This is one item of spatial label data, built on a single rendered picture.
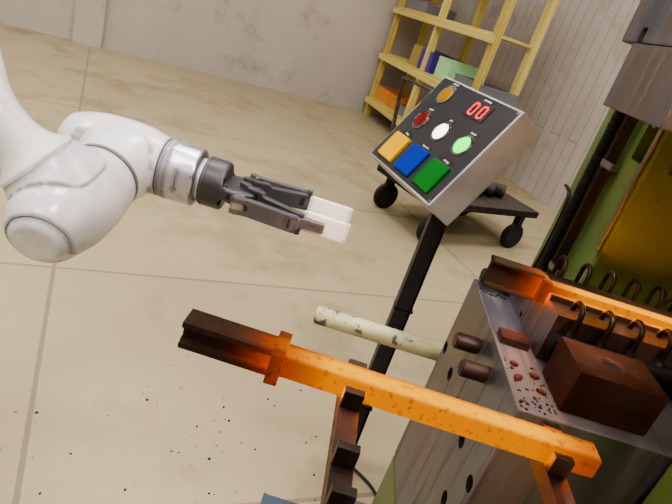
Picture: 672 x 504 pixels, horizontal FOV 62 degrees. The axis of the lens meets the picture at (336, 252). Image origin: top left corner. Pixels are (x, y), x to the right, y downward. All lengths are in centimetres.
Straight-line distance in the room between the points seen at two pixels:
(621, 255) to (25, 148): 97
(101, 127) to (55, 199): 18
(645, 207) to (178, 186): 80
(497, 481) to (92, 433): 128
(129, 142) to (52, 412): 119
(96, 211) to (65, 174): 5
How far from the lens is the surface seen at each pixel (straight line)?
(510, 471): 82
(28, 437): 182
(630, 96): 92
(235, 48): 751
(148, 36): 738
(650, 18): 98
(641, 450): 84
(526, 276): 91
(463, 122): 136
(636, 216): 114
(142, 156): 84
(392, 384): 57
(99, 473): 173
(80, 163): 76
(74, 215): 72
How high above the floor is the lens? 129
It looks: 23 degrees down
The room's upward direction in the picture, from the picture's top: 19 degrees clockwise
